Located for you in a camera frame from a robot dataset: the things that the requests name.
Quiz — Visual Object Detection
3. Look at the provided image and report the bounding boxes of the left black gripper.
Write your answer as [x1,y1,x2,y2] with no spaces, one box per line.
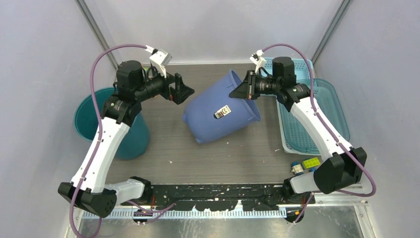
[135,65,194,104]

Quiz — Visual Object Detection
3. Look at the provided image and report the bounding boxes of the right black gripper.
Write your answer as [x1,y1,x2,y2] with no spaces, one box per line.
[230,69,281,100]

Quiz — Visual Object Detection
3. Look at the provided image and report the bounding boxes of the blue plastic bucket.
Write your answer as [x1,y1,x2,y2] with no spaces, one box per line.
[181,70,261,144]

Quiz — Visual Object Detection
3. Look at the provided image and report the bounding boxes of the teal plastic bucket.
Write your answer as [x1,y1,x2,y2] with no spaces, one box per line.
[74,87,150,160]

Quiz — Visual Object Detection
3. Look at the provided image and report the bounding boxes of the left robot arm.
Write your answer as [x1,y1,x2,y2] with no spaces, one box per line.
[58,60,195,218]

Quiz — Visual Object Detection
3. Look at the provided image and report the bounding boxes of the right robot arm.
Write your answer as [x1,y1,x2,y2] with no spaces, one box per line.
[229,54,367,204]

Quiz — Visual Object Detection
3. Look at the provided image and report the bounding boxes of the light blue plastic basket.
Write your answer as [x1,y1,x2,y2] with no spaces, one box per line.
[260,57,313,85]

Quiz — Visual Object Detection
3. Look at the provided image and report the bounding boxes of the teal plastic basket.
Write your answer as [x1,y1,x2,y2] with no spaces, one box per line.
[277,78,351,155]

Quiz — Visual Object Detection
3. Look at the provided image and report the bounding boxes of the small toy car blue wheels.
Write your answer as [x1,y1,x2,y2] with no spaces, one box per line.
[291,162,316,176]

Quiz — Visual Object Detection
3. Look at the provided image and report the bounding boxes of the lime green toy brick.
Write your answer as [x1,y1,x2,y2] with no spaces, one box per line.
[301,157,321,170]

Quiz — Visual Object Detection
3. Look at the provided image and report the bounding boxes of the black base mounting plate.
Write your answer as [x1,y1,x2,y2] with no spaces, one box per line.
[134,183,314,211]

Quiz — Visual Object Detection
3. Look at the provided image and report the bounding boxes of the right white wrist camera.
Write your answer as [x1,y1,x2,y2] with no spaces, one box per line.
[250,50,266,74]

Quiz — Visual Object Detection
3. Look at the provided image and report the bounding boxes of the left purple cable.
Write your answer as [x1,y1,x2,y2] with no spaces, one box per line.
[68,44,155,238]

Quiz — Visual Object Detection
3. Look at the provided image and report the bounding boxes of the white cable duct strip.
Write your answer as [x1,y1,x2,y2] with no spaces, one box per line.
[82,209,288,220]

